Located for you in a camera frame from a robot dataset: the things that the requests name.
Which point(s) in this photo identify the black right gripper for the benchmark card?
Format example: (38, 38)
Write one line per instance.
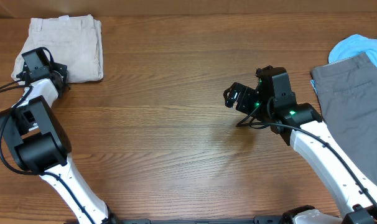
(246, 93)

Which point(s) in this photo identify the beige khaki shorts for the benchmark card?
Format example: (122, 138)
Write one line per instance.
(73, 41)

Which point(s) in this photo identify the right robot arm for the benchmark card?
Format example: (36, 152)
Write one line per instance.
(272, 104)

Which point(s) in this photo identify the light blue garment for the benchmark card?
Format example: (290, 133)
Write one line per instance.
(353, 46)

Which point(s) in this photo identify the grey shorts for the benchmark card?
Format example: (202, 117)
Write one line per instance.
(347, 94)

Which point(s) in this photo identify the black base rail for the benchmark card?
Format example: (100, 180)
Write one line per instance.
(201, 221)

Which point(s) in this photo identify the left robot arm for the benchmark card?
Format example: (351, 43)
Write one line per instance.
(33, 142)

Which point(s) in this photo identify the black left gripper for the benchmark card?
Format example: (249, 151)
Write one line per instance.
(63, 68)

